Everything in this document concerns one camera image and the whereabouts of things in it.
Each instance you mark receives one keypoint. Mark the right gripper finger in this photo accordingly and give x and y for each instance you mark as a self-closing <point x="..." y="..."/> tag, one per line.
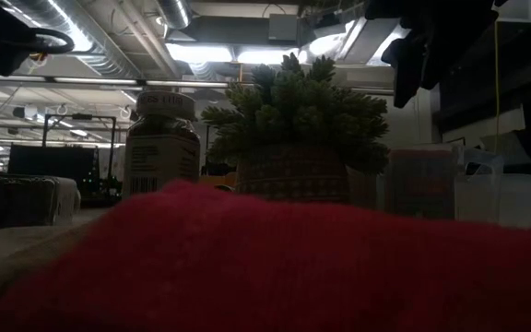
<point x="408" y="78"/>
<point x="433" y="64"/>

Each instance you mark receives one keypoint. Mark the red-lid spice jar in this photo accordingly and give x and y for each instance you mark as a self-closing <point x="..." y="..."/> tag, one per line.
<point x="422" y="184"/>

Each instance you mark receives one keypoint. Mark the white-lid labelled spice jar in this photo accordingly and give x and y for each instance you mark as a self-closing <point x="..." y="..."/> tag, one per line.
<point x="161" y="157"/>

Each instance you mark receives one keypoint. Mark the white ceiling box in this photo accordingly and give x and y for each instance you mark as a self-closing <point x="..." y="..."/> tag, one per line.
<point x="516" y="11"/>

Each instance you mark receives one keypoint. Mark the green artificial potted plant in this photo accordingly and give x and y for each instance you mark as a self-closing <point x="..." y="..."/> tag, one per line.
<point x="293" y="115"/>

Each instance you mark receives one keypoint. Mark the clear plastic container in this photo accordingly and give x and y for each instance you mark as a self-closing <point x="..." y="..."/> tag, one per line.
<point x="385" y="203"/>

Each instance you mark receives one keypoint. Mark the grey ceiling box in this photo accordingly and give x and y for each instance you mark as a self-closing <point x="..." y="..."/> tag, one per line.
<point x="284" y="27"/>

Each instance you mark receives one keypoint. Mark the bright ceiling lamp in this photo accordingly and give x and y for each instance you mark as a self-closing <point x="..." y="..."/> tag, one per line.
<point x="265" y="56"/>
<point x="201" y="53"/>

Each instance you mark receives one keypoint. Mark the light grey plastic bin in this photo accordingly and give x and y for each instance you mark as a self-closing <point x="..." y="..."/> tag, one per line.
<point x="514" y="203"/>

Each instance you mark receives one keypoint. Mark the red cloth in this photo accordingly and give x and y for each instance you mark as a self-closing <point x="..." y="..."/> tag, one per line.
<point x="265" y="267"/>

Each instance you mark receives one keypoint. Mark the long ceiling tube lamp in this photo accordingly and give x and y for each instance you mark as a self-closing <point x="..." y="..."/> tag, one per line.
<point x="86" y="80"/>

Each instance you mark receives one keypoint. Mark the dark machine with green lights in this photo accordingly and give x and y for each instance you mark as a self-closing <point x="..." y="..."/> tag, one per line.
<point x="99" y="191"/>

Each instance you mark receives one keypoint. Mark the black monitor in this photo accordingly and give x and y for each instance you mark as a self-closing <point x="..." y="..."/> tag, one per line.
<point x="49" y="161"/>

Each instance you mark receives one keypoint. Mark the woven basket on left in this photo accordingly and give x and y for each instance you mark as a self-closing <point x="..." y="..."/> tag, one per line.
<point x="16" y="200"/>

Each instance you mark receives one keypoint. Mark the beige cloth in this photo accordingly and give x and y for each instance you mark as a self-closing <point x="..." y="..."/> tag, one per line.
<point x="3" y="276"/>

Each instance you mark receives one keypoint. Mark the white air duct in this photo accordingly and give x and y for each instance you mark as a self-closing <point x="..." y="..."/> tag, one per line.
<point x="371" y="78"/>

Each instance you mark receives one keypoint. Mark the small silver round duct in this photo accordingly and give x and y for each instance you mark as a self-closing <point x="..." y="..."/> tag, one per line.
<point x="175" y="14"/>

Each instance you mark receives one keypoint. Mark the large silver spiral duct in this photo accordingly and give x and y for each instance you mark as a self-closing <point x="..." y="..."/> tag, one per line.
<point x="99" y="60"/>

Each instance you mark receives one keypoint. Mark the black metal frame stand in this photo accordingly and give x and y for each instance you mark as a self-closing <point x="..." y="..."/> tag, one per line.
<point x="81" y="117"/>

